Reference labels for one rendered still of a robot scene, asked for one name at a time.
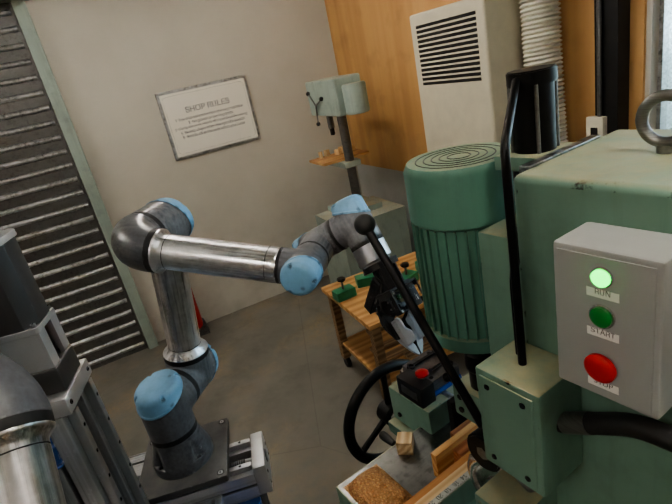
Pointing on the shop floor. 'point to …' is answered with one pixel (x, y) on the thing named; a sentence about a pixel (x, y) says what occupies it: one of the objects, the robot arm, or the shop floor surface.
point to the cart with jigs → (354, 294)
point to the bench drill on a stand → (334, 86)
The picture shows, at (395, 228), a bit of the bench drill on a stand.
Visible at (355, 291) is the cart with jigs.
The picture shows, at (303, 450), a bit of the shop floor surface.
